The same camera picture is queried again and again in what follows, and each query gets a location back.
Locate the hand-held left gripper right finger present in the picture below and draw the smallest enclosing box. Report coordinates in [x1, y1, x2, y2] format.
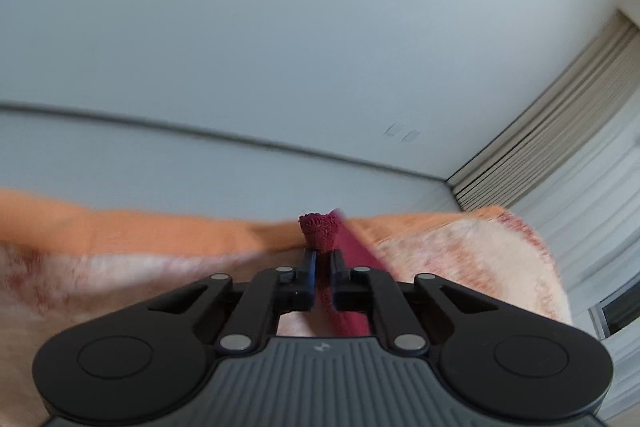
[329, 250, 502, 353]

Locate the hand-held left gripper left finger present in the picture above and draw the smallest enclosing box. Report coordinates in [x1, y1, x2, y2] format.
[145, 250, 318, 354]

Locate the dark red knit garment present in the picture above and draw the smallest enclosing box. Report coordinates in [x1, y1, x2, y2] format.
[299, 208, 388, 338]

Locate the peach floral blanket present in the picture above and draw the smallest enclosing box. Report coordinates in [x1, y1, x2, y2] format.
[0, 189, 573, 427]

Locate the beige pleated curtain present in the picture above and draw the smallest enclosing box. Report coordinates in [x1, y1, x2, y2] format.
[446, 9, 640, 212]

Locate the sheer white curtain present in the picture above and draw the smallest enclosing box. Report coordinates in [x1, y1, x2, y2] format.
[510, 102, 640, 408]

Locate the dark glass window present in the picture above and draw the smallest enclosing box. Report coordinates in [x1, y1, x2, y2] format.
[587, 274, 640, 340]

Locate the white wall switch plate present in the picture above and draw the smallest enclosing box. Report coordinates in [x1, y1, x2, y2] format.
[382, 123, 421, 142]

